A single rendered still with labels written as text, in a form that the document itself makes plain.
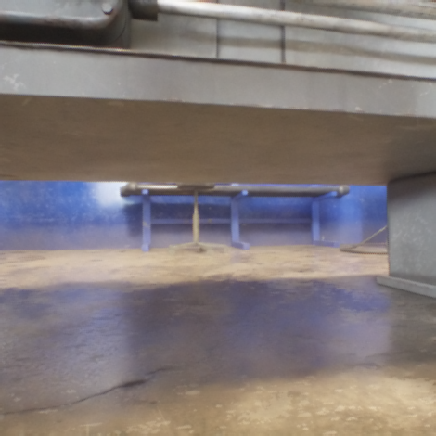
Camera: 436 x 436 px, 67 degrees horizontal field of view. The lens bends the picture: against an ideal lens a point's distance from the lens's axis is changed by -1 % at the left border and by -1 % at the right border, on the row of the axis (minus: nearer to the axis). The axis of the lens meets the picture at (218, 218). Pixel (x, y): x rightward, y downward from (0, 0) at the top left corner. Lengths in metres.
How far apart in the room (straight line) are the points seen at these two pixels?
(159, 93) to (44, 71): 0.15
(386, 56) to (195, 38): 0.41
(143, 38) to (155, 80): 0.23
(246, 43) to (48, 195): 3.49
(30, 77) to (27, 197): 3.61
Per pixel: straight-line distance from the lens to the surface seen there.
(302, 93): 0.54
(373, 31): 0.77
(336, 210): 4.45
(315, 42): 0.80
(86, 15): 0.55
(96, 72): 0.50
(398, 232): 1.38
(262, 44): 0.76
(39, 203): 4.06
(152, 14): 0.65
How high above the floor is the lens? 0.23
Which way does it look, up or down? 2 degrees up
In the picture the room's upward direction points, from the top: 1 degrees counter-clockwise
